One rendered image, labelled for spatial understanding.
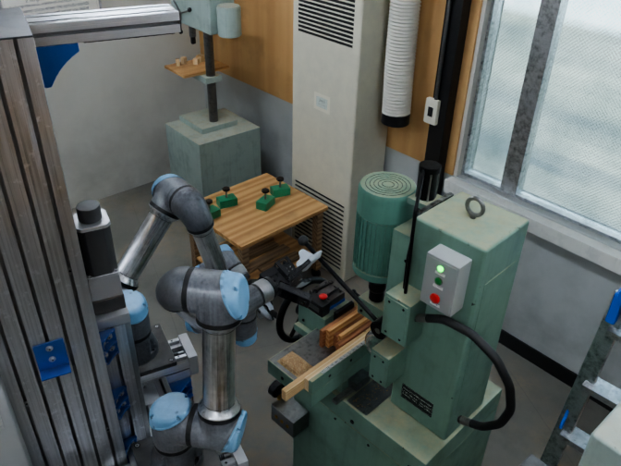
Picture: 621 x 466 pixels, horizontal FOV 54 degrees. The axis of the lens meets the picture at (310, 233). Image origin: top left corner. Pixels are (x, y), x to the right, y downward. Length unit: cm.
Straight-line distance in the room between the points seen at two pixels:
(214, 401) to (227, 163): 266
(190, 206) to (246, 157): 219
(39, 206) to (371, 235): 92
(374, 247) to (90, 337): 84
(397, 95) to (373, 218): 154
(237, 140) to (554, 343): 230
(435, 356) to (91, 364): 97
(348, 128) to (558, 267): 129
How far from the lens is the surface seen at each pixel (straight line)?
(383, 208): 176
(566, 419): 257
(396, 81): 323
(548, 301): 334
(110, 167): 487
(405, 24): 316
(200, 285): 151
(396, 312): 173
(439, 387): 191
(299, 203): 363
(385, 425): 204
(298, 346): 212
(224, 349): 159
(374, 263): 188
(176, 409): 176
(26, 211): 148
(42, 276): 158
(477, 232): 162
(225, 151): 410
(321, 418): 226
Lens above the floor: 236
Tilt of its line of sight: 33 degrees down
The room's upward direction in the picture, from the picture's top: 2 degrees clockwise
